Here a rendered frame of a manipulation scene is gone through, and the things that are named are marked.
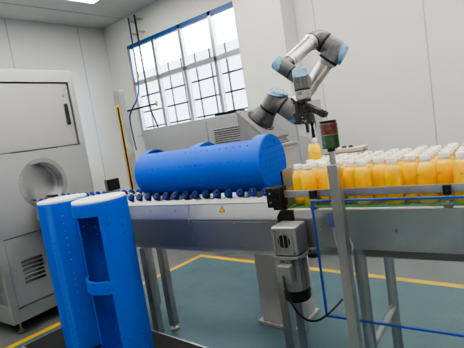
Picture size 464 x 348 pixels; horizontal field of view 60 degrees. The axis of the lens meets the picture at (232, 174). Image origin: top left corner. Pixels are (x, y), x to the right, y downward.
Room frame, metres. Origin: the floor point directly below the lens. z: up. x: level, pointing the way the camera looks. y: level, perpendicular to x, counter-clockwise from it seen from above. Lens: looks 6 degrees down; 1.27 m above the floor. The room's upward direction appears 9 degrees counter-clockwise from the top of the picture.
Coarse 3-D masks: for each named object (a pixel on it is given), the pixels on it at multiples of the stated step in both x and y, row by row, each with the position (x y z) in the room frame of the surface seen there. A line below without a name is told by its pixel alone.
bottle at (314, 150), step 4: (312, 144) 1.96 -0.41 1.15; (316, 144) 1.95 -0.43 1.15; (308, 148) 1.97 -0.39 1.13; (312, 148) 1.95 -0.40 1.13; (316, 148) 1.94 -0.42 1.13; (320, 148) 1.96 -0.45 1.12; (308, 152) 1.97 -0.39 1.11; (312, 152) 1.95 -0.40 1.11; (316, 152) 1.94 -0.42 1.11; (320, 152) 1.95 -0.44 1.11; (312, 156) 1.95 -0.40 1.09; (316, 156) 1.94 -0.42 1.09; (320, 156) 1.95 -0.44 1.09
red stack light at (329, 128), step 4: (320, 124) 1.44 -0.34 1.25; (324, 124) 1.43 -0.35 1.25; (328, 124) 1.42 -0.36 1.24; (332, 124) 1.42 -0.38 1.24; (336, 124) 1.43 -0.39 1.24; (320, 128) 1.44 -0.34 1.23; (324, 128) 1.43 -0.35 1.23; (328, 128) 1.42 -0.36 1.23; (332, 128) 1.42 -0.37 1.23; (336, 128) 1.43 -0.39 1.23; (320, 132) 1.45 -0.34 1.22; (324, 132) 1.43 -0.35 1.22; (328, 132) 1.42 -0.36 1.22; (332, 132) 1.42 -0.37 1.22; (336, 132) 1.43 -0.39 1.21
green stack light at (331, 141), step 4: (320, 136) 1.45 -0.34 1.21; (324, 136) 1.43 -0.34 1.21; (328, 136) 1.42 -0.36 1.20; (332, 136) 1.42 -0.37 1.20; (336, 136) 1.42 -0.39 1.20; (324, 140) 1.43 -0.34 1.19; (328, 140) 1.42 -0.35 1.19; (332, 140) 1.42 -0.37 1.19; (336, 140) 1.42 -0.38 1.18; (324, 144) 1.43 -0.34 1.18; (328, 144) 1.42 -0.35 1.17; (332, 144) 1.42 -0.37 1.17; (336, 144) 1.42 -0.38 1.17; (324, 148) 1.44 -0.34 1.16; (328, 148) 1.43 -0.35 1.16
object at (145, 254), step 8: (144, 248) 2.50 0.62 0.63; (144, 256) 2.49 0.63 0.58; (144, 264) 2.50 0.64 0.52; (152, 264) 2.52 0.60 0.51; (144, 272) 2.51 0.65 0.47; (152, 272) 2.51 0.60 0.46; (152, 280) 2.50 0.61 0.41; (152, 288) 2.49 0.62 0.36; (152, 296) 2.49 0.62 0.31; (152, 304) 2.50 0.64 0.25; (152, 312) 2.50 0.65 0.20; (160, 312) 2.52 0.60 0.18; (152, 320) 2.51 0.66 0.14; (160, 320) 2.51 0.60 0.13; (160, 328) 2.50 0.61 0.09
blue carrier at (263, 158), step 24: (240, 144) 2.00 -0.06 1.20; (264, 144) 1.95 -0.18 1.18; (144, 168) 2.35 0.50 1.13; (168, 168) 2.23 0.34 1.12; (192, 168) 2.13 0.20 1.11; (216, 168) 2.04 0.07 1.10; (240, 168) 1.95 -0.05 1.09; (264, 168) 1.93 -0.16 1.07; (144, 192) 2.42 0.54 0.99; (168, 192) 2.32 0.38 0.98; (192, 192) 2.23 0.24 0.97
